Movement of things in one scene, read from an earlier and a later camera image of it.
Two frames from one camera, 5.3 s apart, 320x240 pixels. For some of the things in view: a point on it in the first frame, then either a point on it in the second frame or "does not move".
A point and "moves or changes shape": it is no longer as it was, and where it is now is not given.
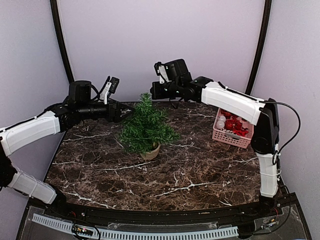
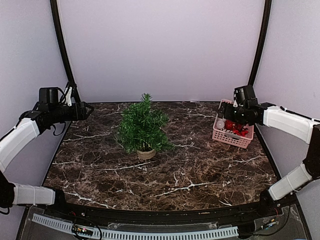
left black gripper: (110, 117) to (82, 116)
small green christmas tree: (147, 129) moves or changes shape
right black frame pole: (267, 9) does not move
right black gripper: (155, 90) to (227, 114)
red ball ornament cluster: (234, 123) does not move
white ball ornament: (220, 123) does not move
